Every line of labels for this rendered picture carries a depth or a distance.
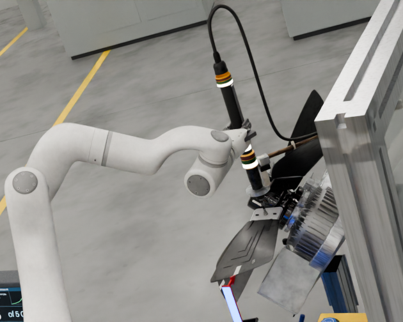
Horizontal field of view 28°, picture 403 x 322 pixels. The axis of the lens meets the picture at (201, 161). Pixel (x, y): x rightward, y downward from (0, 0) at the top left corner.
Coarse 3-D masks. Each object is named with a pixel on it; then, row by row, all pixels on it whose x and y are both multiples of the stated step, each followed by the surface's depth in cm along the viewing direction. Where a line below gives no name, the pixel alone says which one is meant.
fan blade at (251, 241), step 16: (256, 224) 229; (272, 224) 226; (240, 240) 226; (256, 240) 222; (272, 240) 218; (224, 256) 225; (240, 256) 219; (256, 256) 215; (272, 256) 210; (224, 272) 219; (240, 272) 213
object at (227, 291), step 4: (224, 288) 204; (228, 288) 204; (224, 292) 205; (228, 292) 204; (228, 296) 205; (232, 296) 205; (228, 300) 206; (232, 300) 205; (228, 304) 206; (232, 304) 206; (232, 308) 206; (236, 308) 206; (232, 312) 207; (236, 312) 207; (232, 316) 208; (236, 316) 207; (236, 320) 208; (240, 320) 208
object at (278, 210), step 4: (260, 208) 235; (268, 208) 234; (272, 208) 234; (276, 208) 233; (280, 208) 232; (256, 212) 235; (260, 212) 234; (268, 212) 233; (272, 212) 232; (276, 212) 231; (280, 212) 231; (252, 216) 234; (256, 216) 233; (260, 216) 232; (264, 216) 232; (268, 216) 231; (272, 216) 230; (276, 216) 230
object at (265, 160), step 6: (258, 156) 226; (264, 156) 225; (258, 162) 226; (264, 162) 225; (270, 162) 225; (258, 168) 227; (264, 168) 225; (270, 168) 225; (264, 174) 226; (264, 180) 227; (264, 186) 228; (246, 192) 228; (252, 192) 226; (258, 192) 225; (264, 192) 226
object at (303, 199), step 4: (304, 192) 241; (308, 192) 237; (304, 196) 235; (300, 200) 236; (304, 200) 234; (300, 204) 233; (296, 208) 234; (300, 208) 232; (292, 212) 234; (296, 212) 232; (292, 216) 234; (296, 216) 232; (288, 220) 236; (292, 220) 233; (288, 224) 234; (292, 224) 234; (288, 228) 236
